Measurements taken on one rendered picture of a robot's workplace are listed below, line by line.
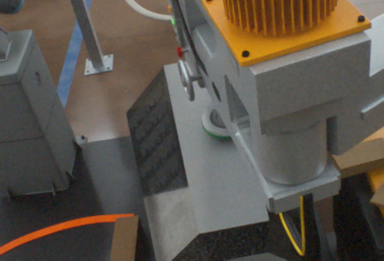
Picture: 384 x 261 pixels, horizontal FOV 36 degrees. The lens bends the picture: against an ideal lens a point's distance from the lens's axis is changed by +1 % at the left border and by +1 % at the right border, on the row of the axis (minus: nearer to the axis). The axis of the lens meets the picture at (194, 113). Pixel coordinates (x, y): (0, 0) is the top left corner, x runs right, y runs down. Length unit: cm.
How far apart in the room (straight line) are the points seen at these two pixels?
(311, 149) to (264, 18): 42
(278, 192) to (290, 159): 11
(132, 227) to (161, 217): 75
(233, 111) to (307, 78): 51
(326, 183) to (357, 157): 63
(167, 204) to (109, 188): 117
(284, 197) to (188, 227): 62
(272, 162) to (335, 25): 42
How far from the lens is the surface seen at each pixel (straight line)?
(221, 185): 214
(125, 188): 335
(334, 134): 154
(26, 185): 350
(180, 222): 213
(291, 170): 150
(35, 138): 322
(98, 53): 426
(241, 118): 170
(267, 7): 120
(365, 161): 218
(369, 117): 159
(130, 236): 296
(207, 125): 229
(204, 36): 186
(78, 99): 410
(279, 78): 119
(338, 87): 127
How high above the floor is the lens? 239
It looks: 40 degrees down
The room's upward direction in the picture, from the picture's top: 12 degrees counter-clockwise
